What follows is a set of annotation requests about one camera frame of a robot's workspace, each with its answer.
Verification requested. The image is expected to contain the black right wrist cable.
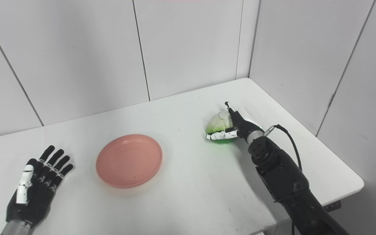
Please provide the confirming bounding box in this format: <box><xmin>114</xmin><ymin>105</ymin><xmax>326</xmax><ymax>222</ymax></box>
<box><xmin>264</xmin><ymin>124</ymin><xmax>303</xmax><ymax>172</ymax></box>

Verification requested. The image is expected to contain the pink plate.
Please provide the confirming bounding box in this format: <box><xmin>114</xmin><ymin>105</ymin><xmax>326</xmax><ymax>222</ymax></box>
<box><xmin>96</xmin><ymin>134</ymin><xmax>163</xmax><ymax>189</ymax></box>

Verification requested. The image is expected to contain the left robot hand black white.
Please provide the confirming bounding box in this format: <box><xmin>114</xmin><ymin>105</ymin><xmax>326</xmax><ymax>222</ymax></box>
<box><xmin>6</xmin><ymin>145</ymin><xmax>74</xmax><ymax>229</ymax></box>

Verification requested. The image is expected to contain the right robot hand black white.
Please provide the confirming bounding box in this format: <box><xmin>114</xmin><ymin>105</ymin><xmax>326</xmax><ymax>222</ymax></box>
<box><xmin>206</xmin><ymin>101</ymin><xmax>264</xmax><ymax>144</ymax></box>

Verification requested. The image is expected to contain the green white cabbage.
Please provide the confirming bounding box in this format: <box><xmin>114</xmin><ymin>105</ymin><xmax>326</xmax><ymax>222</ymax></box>
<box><xmin>206</xmin><ymin>110</ymin><xmax>237</xmax><ymax>144</ymax></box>

